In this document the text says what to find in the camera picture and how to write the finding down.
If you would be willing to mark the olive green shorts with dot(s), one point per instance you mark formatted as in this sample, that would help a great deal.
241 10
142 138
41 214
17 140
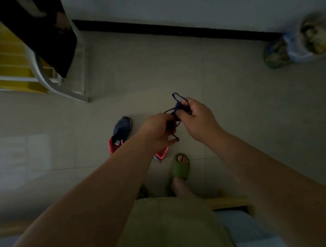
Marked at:
173 224

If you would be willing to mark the pale bed mattress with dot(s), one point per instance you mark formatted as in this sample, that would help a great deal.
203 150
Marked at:
242 226

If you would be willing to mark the person's right hand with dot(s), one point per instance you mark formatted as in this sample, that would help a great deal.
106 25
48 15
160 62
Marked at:
201 124

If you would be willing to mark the black baseboard strip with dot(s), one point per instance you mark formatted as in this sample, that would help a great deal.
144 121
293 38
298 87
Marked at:
178 30

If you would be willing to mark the black hanging garment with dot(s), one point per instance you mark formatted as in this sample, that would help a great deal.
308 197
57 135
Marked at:
38 33

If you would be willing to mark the yellow shoe box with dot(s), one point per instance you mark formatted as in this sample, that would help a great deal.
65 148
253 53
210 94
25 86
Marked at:
12 58

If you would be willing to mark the person's left forearm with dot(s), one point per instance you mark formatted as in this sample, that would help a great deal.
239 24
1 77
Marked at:
89 198

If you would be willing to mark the blue knit sneaker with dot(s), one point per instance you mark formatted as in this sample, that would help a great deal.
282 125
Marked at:
122 127
161 155

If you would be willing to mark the round trash bin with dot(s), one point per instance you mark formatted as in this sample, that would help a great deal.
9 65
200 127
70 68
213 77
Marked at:
314 33

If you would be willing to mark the blue plastic bag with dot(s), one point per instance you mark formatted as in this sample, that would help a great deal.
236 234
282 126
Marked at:
298 49

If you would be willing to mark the person's right forearm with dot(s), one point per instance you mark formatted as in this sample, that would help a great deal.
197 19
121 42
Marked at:
275 190

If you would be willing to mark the dark blue shoelace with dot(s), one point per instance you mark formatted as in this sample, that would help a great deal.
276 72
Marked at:
179 104

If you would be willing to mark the white metal shoe rack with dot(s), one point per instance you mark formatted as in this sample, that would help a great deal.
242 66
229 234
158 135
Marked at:
63 94

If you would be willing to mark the person's right leg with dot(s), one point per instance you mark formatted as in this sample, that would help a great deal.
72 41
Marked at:
182 188

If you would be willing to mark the person's left hand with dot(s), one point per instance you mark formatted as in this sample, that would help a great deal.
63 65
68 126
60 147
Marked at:
155 132

